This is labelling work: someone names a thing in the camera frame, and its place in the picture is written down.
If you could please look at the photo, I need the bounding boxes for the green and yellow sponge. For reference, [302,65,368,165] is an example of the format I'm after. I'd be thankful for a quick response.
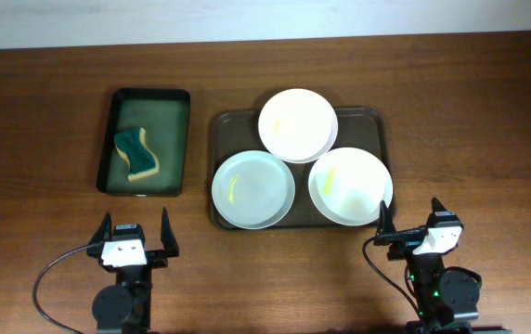
[113,127,160,182]

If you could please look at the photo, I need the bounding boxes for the white plate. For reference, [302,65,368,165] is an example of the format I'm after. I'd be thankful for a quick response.
[258,88,339,163]
[307,148,394,226]

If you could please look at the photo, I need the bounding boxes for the black rectangular sponge tray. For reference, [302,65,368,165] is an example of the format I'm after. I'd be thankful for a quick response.
[97,88,190,197]

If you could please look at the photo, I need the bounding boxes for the pale grey plate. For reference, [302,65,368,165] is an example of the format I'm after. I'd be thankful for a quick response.
[211,150,295,230]

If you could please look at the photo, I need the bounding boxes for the dark brown serving tray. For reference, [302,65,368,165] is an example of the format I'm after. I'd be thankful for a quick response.
[210,106,391,229]

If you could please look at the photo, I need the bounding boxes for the white top plate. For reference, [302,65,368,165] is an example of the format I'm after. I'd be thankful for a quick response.
[258,88,339,163]

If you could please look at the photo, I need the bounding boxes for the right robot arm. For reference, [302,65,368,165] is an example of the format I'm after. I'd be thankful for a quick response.
[370,198,482,333]

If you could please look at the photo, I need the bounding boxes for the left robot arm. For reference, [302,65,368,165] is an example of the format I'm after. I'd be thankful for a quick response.
[86,210,179,334]

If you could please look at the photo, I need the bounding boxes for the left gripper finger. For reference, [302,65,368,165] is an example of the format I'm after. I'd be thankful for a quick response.
[161,207,179,253]
[88,212,111,245]

